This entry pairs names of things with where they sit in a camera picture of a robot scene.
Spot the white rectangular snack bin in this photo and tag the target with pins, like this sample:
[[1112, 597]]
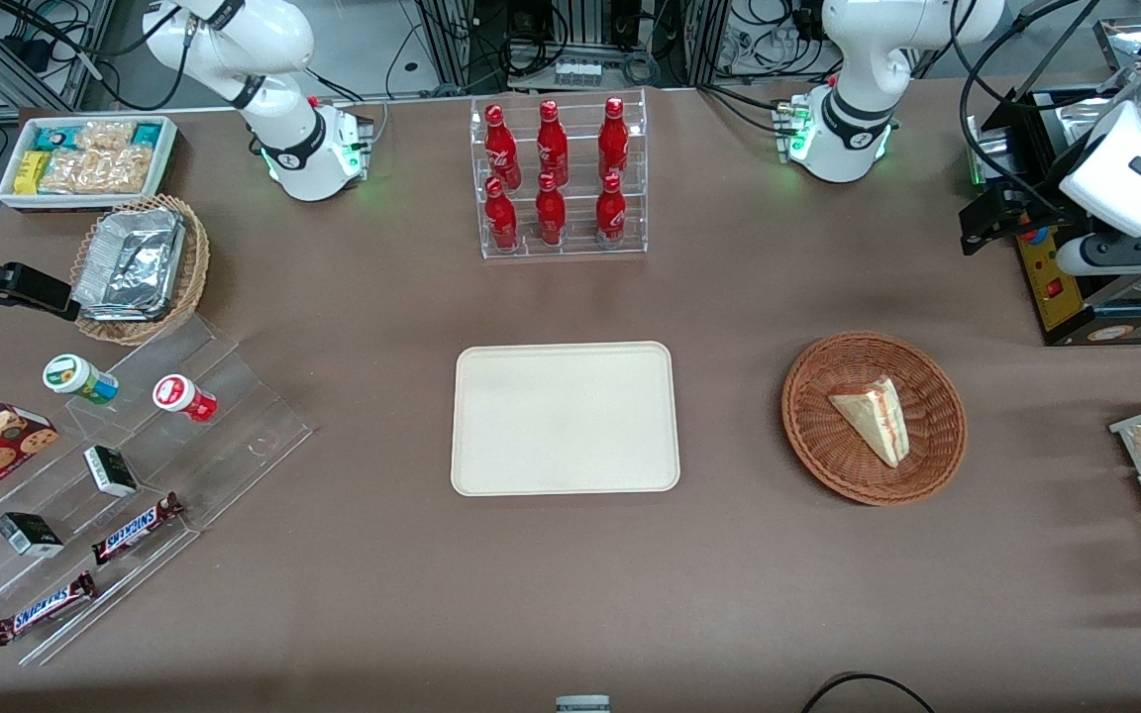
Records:
[[166, 158]]

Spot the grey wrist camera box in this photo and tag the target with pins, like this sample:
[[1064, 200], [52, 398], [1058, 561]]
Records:
[[1084, 257]]

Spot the brown Snickers bar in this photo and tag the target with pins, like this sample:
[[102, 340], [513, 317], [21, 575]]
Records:
[[44, 608], [135, 528]]

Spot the small black carton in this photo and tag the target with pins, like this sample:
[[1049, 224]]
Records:
[[111, 471], [29, 535]]

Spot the round brown wicker basket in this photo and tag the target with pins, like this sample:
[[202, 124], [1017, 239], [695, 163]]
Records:
[[818, 436]]

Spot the red lidded snack cup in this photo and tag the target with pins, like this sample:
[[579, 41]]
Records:
[[182, 396]]

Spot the red cola bottle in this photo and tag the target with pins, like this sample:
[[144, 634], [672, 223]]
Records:
[[552, 144], [613, 139], [551, 216], [611, 213], [500, 149], [500, 220]]

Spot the grey power strip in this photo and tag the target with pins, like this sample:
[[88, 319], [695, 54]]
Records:
[[577, 72]]

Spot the clear acrylic bottle rack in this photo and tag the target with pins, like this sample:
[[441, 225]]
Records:
[[575, 248]]

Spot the green lidded snack cup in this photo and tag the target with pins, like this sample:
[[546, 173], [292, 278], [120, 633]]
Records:
[[75, 376]]

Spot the triangular sandwich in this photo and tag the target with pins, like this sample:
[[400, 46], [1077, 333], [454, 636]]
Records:
[[873, 416]]

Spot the yellow snack pack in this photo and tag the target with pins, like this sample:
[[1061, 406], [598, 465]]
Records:
[[31, 172]]

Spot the small grey device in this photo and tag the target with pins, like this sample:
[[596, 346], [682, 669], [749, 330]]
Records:
[[582, 704]]

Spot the small clear rice cracker bag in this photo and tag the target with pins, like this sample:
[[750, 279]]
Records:
[[105, 136]]

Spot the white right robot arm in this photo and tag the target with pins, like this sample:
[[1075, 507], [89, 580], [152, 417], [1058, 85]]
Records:
[[293, 139]]

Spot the large clear rice cracker bag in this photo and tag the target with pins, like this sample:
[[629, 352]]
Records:
[[95, 171]]

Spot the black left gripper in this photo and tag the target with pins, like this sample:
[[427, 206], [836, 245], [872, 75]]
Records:
[[1028, 201]]

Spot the cream rectangular serving tray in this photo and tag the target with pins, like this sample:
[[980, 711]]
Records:
[[561, 416]]

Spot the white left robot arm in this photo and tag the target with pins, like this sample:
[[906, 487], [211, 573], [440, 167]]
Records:
[[848, 99]]

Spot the light wicker basket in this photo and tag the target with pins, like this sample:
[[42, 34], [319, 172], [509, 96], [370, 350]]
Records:
[[192, 267]]

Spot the black food warmer machine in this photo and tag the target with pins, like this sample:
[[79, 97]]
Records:
[[1076, 307]]

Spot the aluminium foil tray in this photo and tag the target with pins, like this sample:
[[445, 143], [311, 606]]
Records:
[[130, 262]]

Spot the clear acrylic stepped shelf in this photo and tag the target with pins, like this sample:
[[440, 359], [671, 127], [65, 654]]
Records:
[[234, 416]]

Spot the teal snack pack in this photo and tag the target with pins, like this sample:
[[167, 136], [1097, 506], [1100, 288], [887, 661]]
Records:
[[147, 134], [55, 138]]

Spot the aluminium frame rail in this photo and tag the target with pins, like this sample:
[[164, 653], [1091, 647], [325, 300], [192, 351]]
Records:
[[36, 69]]

